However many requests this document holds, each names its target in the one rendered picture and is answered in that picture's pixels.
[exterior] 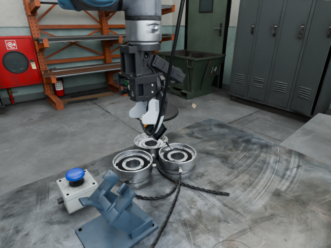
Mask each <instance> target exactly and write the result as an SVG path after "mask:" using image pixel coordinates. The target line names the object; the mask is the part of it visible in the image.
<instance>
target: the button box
mask: <svg viewBox="0 0 331 248"><path fill-rule="evenodd" d="M84 171H85V175H84V177H83V178H82V179H80V180H79V182H77V183H74V182H71V181H68V180H66V178H62V179H60V180H57V181H56V182H57V186H58V190H59V194H60V198H59V199H57V201H58V204H61V203H64V205H65V207H66V209H67V211H68V213H69V214H71V213H73V212H75V211H77V210H80V209H82V208H84V207H83V206H82V205H81V203H80V202H79V200H78V199H79V198H82V197H90V196H91V195H92V194H93V192H94V191H95V190H96V189H97V188H98V183H97V182H96V181H95V180H94V178H93V177H92V176H91V174H90V173H89V172H88V171H87V169H86V170H84Z"/></svg>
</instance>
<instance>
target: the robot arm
mask: <svg viewBox="0 0 331 248"><path fill-rule="evenodd" d="M57 1H58V4H59V6H60V7H61V8H62V9H66V10H75V11H82V10H86V11H124V13H125V20H126V21H125V28H126V41H128V42H129V43H128V44H127V45H119V47H120V60H121V72H119V73H118V84H119V95H123V94H128V96H129V97H130V100H132V101H134V102H135V101H136V106H135V107H134V108H132V109H131V110H130V111H129V116H130V117H131V118H140V117H141V116H142V115H143V113H145V114H144V115H143V116H142V123H143V124H153V126H154V127H155V125H156V122H157V118H158V115H159V111H160V107H161V102H162V98H163V93H164V88H165V78H164V77H167V72H168V66H169V63H168V62H167V61H165V60H164V59H162V58H161V57H159V56H158V55H153V51H157V50H160V49H161V43H159V41H161V40H162V21H161V20H162V18H161V16H162V0H57ZM185 77H186V74H184V73H183V72H182V71H181V70H180V69H178V68H176V67H174V66H172V70H171V75H170V80H169V81H171V82H172V83H176V84H178V83H180V84H183V82H184V80H185ZM124 78H125V79H126V80H125V85H126V87H124V88H123V90H121V83H120V79H124ZM153 97H155V98H156V99H153ZM167 103H168V97H167V94H166V98H165V104H164V108H163V112H162V116H161V119H160V122H159V125H158V128H157V130H156V132H155V133H157V132H158V130H159V128H160V126H161V124H162V121H163V119H164V115H165V114H166V108H167Z"/></svg>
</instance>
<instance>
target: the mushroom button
mask: <svg viewBox="0 0 331 248"><path fill-rule="evenodd" d="M84 175H85V171H84V170H83V169H82V168H72V169H70V170H68V171H67V172H66V175H65V177H66V180H68V181H71V182H74V183H77V182H79V180H80V179H82V178H83V177H84Z"/></svg>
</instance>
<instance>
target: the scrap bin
mask: <svg viewBox="0 0 331 248"><path fill-rule="evenodd" d="M155 54H157V55H158V56H159V57H161V58H162V59H164V60H165V61H167V62H168V63H169V61H170V56H171V51H163V52H155ZM224 57H226V55H225V54H217V53H211V52H203V51H191V50H176V51H175V55H174V60H173V66H174V67H176V68H178V69H180V70H181V71H182V72H183V73H184V74H186V77H185V80H184V82H183V84H180V83H178V84H176V83H172V82H171V81H169V85H168V89H167V93H175V94H178V95H179V97H180V98H182V99H185V100H188V99H192V98H195V97H199V96H203V95H206V94H210V93H213V86H211V85H212V82H213V80H214V78H215V75H216V74H217V71H218V69H219V67H220V65H221V63H223V61H224Z"/></svg>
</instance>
